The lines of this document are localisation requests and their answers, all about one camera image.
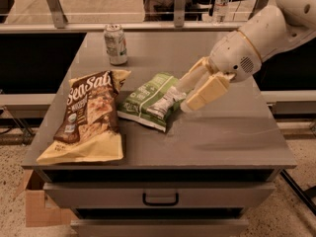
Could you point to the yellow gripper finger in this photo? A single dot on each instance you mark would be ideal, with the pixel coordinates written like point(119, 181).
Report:
point(191, 78)
point(208, 89)

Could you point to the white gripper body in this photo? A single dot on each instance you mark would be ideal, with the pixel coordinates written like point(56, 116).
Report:
point(233, 57)

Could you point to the green jalapeno chip bag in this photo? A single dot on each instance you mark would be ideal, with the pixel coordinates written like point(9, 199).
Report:
point(152, 103)

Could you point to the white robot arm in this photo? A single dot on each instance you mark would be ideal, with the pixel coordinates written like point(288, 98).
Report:
point(283, 26)

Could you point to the brown sea salt chip bag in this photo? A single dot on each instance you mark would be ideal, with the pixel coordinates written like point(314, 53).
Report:
point(90, 128)

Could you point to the clear plastic water bottle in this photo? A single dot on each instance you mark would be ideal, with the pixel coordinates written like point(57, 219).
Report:
point(220, 9)

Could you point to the person sitting in background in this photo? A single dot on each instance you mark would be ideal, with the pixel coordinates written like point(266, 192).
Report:
point(163, 10)

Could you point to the grey metal drawer cabinet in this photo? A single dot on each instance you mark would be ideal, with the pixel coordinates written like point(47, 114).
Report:
point(178, 142)

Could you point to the white green soda can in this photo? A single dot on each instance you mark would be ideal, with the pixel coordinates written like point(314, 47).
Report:
point(115, 44)

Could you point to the upper grey drawer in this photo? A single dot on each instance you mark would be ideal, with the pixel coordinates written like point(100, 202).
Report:
point(129, 195)

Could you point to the grey drawer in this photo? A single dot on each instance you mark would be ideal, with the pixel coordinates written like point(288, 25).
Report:
point(129, 195)
point(160, 228)

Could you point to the lower grey drawer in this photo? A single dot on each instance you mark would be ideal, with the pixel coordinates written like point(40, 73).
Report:
point(160, 228)

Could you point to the metal railing with glass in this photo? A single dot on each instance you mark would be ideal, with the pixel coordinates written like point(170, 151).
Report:
point(39, 16)

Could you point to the dark round object far left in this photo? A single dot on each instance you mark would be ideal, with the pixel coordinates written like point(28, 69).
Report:
point(5, 8)

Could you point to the brown cardboard box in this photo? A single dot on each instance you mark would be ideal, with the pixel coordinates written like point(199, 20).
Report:
point(40, 209)

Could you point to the black drawer handle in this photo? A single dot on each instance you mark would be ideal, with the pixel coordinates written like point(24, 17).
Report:
point(161, 200)

